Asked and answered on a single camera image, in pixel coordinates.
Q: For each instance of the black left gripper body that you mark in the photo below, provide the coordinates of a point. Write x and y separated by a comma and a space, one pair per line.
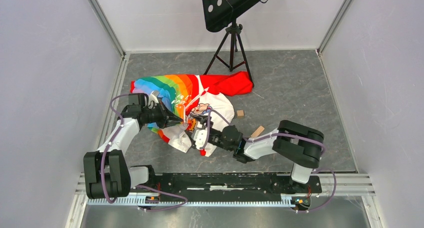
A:
157, 114

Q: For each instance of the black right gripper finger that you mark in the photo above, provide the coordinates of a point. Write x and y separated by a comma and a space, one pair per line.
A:
200, 120
191, 124

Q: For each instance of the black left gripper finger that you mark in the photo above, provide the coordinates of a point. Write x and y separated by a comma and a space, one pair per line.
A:
170, 123
169, 117

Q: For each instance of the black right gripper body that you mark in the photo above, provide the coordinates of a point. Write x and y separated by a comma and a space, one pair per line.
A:
216, 139

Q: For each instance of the rainbow cartoon zip jacket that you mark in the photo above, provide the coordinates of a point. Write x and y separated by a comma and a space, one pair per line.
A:
189, 96

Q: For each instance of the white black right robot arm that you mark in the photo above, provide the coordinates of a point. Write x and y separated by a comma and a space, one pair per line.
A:
300, 144

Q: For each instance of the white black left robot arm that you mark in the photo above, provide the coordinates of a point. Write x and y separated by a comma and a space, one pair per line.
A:
106, 173

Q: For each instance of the small wooden cube block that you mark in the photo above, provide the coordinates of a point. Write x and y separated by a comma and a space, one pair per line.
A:
240, 113

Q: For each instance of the flat wooden plank block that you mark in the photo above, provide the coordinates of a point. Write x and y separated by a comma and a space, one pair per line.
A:
257, 132

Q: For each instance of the black music stand tripod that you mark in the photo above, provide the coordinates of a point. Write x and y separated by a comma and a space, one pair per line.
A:
222, 15

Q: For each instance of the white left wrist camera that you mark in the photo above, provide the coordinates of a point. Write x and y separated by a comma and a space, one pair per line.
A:
154, 97

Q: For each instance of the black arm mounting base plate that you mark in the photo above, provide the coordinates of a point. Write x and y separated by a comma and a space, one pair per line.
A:
230, 187

